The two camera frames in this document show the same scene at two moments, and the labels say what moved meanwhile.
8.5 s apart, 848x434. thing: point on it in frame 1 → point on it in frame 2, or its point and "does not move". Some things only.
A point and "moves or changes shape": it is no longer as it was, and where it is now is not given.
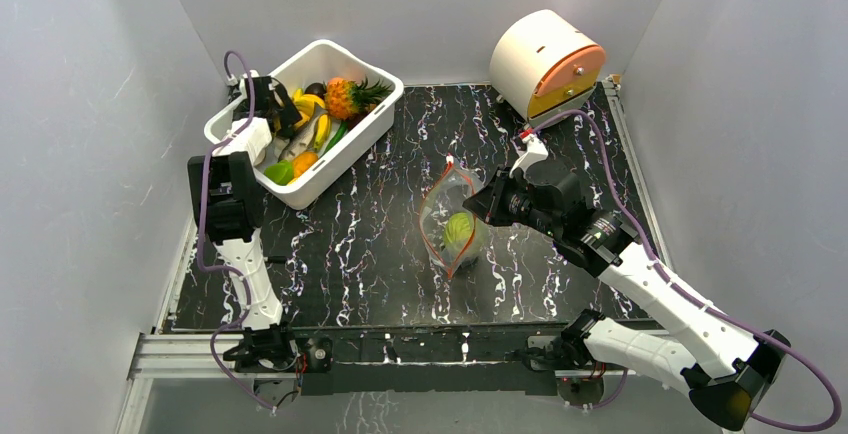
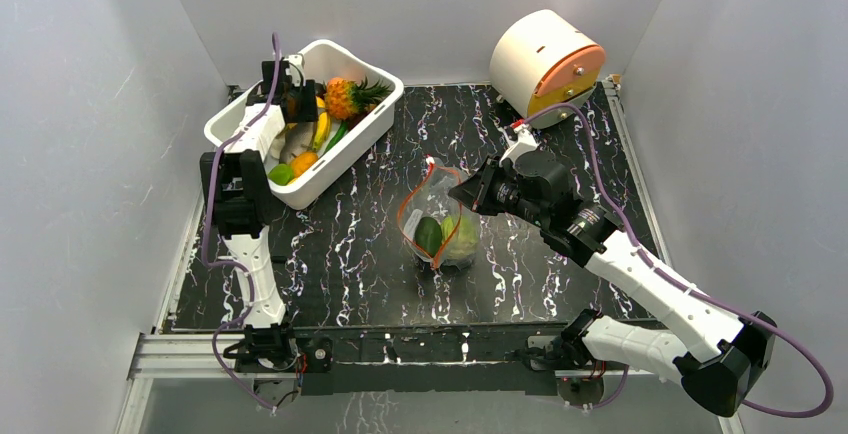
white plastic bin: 323,61 does not move
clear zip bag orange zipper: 453,236 moves or changes shape
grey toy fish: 303,140 does not move
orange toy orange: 302,161 does not move
